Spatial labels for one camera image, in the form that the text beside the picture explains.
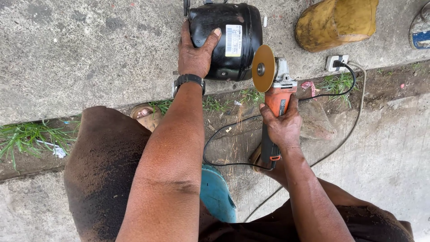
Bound person's right hand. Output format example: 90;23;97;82
259;93;303;149

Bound person's left hand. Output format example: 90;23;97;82
178;20;222;79

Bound orange angle grinder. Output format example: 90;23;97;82
252;45;298;171

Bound black compressor tank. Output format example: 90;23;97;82
183;0;263;82

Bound black wristwatch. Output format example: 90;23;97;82
172;73;206;99

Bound pink wrapper scrap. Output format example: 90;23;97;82
301;81;318;100

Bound tan sandal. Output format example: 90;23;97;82
130;103;163;132

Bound white power socket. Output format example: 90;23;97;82
325;55;349;72

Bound teal plastic stool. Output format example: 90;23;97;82
200;164;237;224

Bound yellow dirty container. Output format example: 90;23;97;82
295;0;379;53

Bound brown dusty shorts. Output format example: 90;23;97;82
63;106;414;242

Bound white plastic scrap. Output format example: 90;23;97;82
36;139;68;159

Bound blue and white round object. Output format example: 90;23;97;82
408;3;430;50

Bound black power cable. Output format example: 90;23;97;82
202;61;357;169

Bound grey extension cable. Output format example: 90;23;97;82
243;61;367;223

